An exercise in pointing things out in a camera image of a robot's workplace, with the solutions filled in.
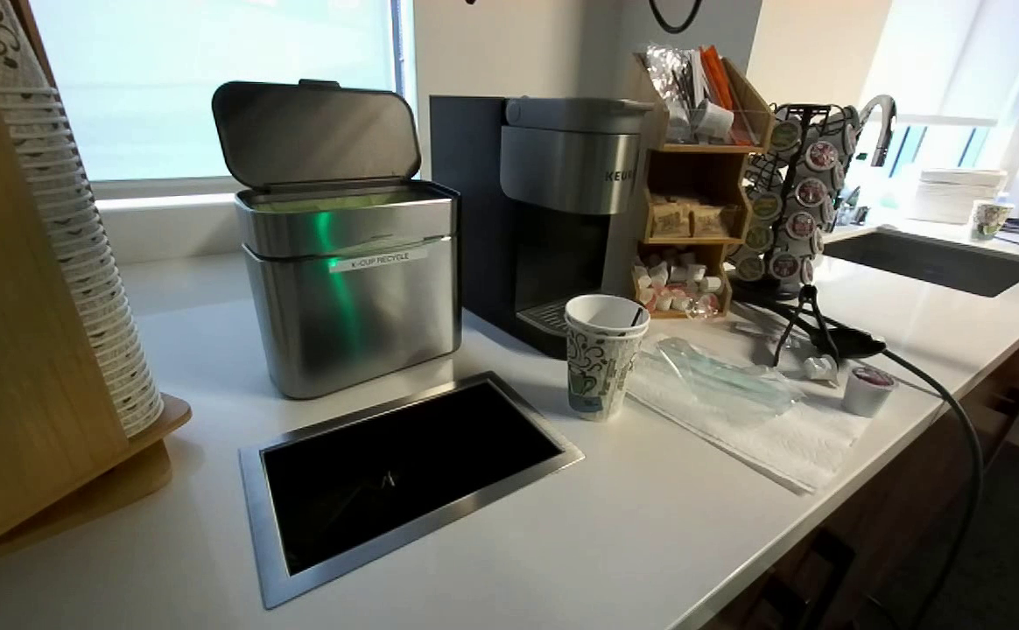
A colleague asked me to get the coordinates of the stainless steel countertop bin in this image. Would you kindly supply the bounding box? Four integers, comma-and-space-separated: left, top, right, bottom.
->
212, 79, 464, 401

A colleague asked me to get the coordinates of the stainless steel bin lid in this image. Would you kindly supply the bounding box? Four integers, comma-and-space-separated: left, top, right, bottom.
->
212, 79, 423, 193

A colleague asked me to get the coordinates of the patterned paper cup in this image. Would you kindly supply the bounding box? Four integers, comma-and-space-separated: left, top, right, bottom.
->
969, 199, 1015, 243
564, 293, 651, 424

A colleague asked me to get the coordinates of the black and silver coffee machine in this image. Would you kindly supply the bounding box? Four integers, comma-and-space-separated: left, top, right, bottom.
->
429, 94, 661, 361

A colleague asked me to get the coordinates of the heap of creamer cups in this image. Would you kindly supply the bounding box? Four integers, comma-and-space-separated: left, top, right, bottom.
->
633, 248, 726, 319

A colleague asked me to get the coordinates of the steel framed counter chute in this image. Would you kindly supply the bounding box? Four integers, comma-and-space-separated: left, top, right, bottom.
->
238, 371, 586, 611

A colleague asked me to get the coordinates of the row of brown sugar packets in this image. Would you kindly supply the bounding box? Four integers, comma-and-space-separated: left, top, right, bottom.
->
649, 199, 729, 240

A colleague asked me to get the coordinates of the clear plastic wrapper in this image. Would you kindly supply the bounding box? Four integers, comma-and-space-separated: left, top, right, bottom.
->
650, 336, 805, 418

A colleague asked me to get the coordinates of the wooden condiment organizer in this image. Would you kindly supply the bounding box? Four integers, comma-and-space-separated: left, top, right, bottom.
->
631, 52, 776, 321

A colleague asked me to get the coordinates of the bundle of packets and sticks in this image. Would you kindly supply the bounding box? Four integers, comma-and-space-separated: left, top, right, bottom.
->
643, 44, 762, 147

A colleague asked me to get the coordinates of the white paper napkin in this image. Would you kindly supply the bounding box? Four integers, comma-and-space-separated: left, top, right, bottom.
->
626, 336, 871, 496

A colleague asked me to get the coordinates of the array of coffee pods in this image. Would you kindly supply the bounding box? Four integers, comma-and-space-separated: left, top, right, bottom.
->
731, 108, 861, 284

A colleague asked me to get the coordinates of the white coffee pod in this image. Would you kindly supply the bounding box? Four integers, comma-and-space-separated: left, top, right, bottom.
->
841, 365, 898, 418

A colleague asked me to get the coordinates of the window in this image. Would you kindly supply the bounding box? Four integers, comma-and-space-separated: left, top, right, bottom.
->
889, 122, 994, 172
28, 0, 407, 185

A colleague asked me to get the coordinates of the tap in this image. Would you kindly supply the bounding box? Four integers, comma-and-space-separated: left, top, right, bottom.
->
854, 94, 898, 169

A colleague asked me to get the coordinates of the sink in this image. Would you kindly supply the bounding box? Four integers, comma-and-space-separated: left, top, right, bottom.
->
822, 227, 1019, 299

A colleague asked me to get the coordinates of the stack of patterned paper cups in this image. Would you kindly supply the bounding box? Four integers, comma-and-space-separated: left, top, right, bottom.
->
0, 0, 165, 439

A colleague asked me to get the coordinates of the stack of white paper plates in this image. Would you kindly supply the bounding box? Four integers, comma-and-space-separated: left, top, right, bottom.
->
907, 167, 1009, 225

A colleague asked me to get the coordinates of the wooden cup dispenser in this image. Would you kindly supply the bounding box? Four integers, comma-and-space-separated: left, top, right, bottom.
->
0, 0, 193, 579

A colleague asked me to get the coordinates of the black cable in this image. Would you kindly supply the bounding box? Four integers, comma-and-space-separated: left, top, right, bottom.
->
733, 296, 986, 630
647, 0, 705, 36

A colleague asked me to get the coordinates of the black wire pod carousel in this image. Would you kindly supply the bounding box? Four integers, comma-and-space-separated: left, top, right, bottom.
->
727, 102, 862, 300

